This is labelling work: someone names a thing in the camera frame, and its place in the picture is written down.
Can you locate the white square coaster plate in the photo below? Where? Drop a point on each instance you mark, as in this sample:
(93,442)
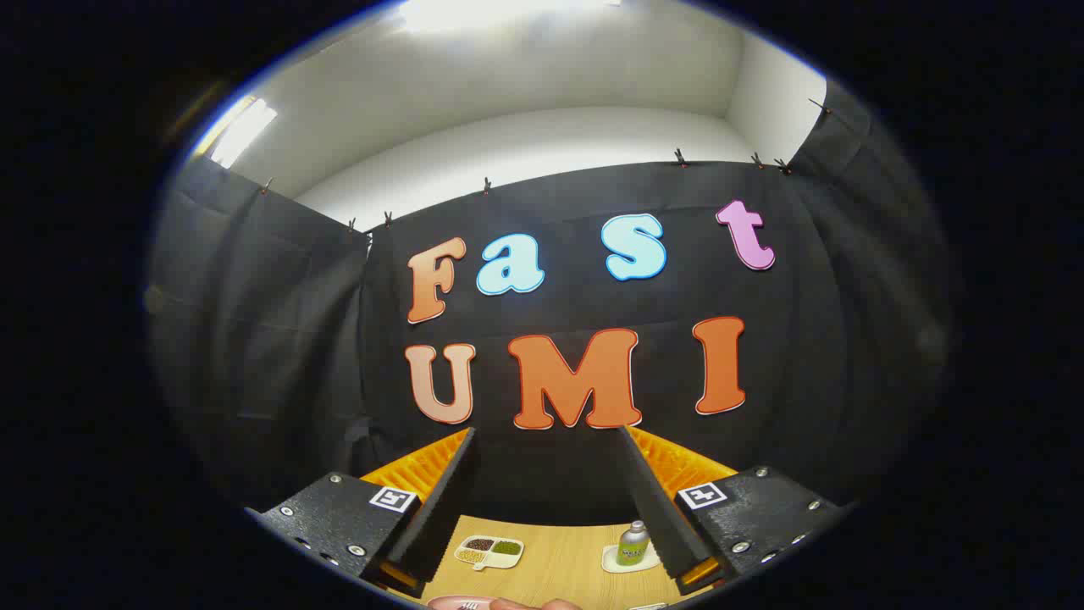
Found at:
(611,561)

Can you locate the green soda bottle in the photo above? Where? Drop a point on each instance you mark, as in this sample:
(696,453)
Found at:
(633,546)

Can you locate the row of cloth clips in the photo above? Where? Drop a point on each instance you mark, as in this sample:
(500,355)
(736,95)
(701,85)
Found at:
(680,158)

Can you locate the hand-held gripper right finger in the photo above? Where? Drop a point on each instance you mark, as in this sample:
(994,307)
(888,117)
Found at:
(656,500)

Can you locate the ceiling light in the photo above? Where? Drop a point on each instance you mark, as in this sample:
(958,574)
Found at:
(491,13)

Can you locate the bright strip light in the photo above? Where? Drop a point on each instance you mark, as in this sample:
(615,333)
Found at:
(243,131)

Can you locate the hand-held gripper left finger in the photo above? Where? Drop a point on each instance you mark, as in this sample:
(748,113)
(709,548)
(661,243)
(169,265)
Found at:
(445,500)

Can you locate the white divided dish with beans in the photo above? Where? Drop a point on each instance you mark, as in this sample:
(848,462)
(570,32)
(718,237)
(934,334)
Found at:
(489,551)

